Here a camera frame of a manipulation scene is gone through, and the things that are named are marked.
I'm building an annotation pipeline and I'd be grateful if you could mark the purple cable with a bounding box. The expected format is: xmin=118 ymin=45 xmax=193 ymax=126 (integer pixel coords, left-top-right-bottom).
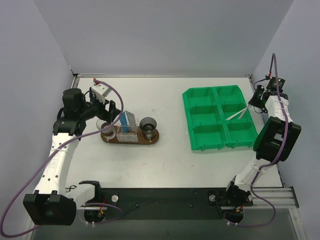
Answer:
xmin=226 ymin=53 xmax=286 ymax=227
xmin=0 ymin=78 xmax=125 ymax=238

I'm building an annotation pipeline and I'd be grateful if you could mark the green plastic divided bin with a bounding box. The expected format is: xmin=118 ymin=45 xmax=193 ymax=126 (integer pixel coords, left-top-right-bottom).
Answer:
xmin=182 ymin=85 xmax=258 ymax=151

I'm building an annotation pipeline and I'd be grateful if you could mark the clear plastic cup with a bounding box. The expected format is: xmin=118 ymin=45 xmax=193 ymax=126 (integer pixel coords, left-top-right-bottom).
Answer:
xmin=96 ymin=119 xmax=116 ymax=141

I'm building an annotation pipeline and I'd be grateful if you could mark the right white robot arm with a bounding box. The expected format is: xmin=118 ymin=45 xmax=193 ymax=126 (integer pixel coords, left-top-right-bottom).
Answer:
xmin=225 ymin=76 xmax=302 ymax=205

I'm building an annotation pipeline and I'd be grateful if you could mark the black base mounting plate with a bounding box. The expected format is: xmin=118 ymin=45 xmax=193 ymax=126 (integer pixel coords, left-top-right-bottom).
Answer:
xmin=83 ymin=187 xmax=253 ymax=223

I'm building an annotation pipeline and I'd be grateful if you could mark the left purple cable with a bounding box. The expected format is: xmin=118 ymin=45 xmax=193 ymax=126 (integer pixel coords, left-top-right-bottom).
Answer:
xmin=0 ymin=78 xmax=125 ymax=238

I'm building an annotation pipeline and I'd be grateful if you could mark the blue white toothpaste tube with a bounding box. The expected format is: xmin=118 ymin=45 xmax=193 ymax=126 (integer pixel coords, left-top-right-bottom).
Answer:
xmin=120 ymin=111 xmax=130 ymax=133

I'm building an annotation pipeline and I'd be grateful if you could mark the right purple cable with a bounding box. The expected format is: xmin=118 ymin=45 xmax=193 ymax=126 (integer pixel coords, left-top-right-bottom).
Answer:
xmin=226 ymin=53 xmax=286 ymax=227

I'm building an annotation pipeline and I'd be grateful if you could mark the black cylindrical cup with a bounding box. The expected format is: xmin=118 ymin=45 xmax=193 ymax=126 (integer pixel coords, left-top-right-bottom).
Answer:
xmin=139 ymin=117 xmax=157 ymax=140

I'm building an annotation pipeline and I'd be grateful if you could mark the brown oval wooden tray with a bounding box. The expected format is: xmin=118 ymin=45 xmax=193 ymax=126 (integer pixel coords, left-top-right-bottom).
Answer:
xmin=101 ymin=126 xmax=160 ymax=145

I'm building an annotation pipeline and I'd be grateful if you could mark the clear acrylic organizer box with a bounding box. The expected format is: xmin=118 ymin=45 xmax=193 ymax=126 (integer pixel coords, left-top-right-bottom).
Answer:
xmin=116 ymin=118 xmax=139 ymax=143

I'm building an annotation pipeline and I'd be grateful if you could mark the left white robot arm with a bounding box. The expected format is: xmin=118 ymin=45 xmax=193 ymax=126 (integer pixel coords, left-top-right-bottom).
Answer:
xmin=23 ymin=84 xmax=121 ymax=226

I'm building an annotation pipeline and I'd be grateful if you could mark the pink toothbrush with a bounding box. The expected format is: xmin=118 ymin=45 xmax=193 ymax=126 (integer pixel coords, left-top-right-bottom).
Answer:
xmin=238 ymin=104 xmax=250 ymax=119

